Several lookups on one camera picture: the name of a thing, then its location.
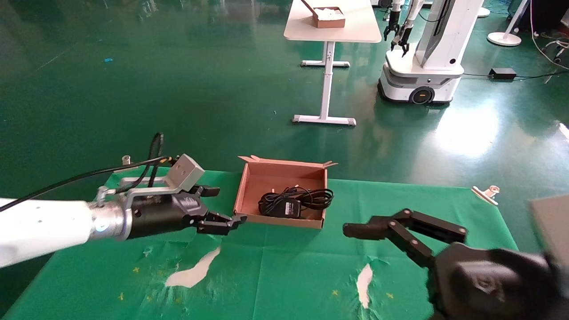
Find silver metal binder clip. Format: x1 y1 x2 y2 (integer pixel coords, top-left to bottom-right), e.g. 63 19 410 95
471 185 501 206
113 155 139 174

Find large green table cloth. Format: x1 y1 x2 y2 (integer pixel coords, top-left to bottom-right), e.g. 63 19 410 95
2 165 521 320

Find black cabinet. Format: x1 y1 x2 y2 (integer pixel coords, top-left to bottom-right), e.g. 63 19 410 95
533 0 569 32

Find white standing fan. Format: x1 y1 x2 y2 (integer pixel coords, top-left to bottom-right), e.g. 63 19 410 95
487 0 530 47

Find white wheeled idle robot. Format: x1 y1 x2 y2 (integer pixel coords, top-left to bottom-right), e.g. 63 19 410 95
378 0 486 106

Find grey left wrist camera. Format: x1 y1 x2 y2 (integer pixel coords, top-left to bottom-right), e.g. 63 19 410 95
96 153 206 205

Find white pedestal table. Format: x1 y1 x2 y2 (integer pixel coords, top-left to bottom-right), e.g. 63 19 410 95
284 0 383 127

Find white packing pieces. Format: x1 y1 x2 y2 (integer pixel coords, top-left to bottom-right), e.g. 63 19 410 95
313 7 345 19

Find small brown cardboard box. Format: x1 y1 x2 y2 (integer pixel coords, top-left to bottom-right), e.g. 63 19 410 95
301 0 346 29

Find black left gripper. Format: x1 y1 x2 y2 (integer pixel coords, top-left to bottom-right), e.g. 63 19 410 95
127 185 248 240

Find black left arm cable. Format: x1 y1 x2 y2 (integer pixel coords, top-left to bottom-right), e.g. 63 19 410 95
0 132 180 213

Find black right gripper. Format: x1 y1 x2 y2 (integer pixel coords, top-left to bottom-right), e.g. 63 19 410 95
342 208 563 320

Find black power adapter with cable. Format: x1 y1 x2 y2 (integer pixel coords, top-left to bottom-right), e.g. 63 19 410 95
258 190 304 219

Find open brown cardboard box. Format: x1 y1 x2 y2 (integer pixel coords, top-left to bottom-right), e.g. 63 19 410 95
233 155 338 230

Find black idle robot gripper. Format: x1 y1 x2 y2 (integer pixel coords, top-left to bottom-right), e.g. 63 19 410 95
384 18 401 42
391 24 412 57

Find black power brick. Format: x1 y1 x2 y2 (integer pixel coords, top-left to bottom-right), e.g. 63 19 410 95
489 68 518 81

